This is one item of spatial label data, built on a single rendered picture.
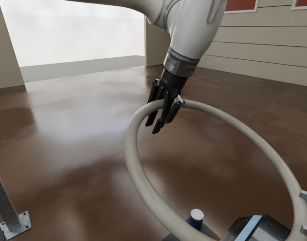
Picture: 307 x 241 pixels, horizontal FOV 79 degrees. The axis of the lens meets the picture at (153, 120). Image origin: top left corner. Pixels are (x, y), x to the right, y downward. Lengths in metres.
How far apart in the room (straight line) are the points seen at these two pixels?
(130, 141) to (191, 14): 0.31
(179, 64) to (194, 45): 0.06
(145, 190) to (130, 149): 0.09
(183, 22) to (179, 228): 0.42
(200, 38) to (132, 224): 1.56
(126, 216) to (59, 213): 0.60
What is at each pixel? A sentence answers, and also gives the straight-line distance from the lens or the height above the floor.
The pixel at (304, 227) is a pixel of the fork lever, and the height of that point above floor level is 1.10.
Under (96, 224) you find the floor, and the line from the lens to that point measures 1.84.
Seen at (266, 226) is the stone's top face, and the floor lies 0.80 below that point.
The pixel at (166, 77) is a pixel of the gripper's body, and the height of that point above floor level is 1.34.
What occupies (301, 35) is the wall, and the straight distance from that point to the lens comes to 6.76.
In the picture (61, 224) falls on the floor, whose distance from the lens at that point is 1.94.
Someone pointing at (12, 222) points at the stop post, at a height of 0.09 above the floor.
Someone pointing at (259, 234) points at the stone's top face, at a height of 0.80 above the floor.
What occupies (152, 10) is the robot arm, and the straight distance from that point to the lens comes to 0.60.
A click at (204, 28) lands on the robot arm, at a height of 1.46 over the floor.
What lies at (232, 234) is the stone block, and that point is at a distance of 0.90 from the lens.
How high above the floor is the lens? 1.46
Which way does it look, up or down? 26 degrees down
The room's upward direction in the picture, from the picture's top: straight up
